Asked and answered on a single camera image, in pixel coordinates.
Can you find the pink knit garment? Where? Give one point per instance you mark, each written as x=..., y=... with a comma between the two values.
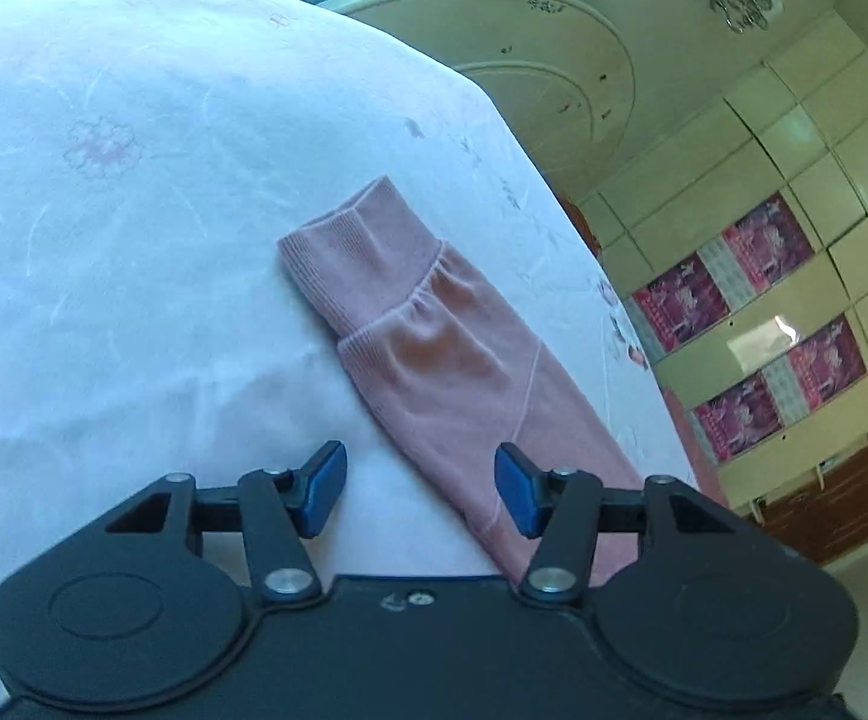
x=434, y=330

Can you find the pink wall calendar poster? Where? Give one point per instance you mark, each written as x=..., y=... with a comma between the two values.
x=823, y=367
x=767, y=244

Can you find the cream glossy wardrobe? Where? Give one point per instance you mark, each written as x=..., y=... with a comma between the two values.
x=801, y=142

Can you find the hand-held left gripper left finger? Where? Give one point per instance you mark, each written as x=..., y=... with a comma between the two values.
x=321, y=491

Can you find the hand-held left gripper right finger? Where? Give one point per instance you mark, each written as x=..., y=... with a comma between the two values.
x=520, y=495

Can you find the cream bed headboard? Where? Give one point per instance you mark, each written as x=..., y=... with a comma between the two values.
x=546, y=52

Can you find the brown wooden door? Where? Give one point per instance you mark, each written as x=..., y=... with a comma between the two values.
x=846, y=499

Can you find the white floral blanket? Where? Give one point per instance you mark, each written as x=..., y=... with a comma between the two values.
x=141, y=255

